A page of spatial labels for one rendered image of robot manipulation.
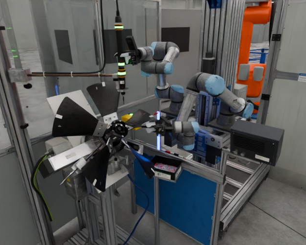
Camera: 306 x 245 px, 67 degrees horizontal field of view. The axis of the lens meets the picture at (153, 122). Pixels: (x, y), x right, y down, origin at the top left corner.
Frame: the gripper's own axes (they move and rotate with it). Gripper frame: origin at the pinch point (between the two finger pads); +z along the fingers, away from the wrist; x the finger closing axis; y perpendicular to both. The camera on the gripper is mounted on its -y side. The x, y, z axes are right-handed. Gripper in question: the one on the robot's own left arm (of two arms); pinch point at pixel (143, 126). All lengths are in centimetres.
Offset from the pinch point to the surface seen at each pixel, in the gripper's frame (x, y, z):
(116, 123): -8.9, 12.4, 14.7
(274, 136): -8, 26, -72
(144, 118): -0.5, -8.8, 0.0
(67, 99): -27, 18, 39
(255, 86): 95, -316, -199
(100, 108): -13.1, 0.4, 26.6
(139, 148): 16.9, 1.1, 3.6
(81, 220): 103, -7, 62
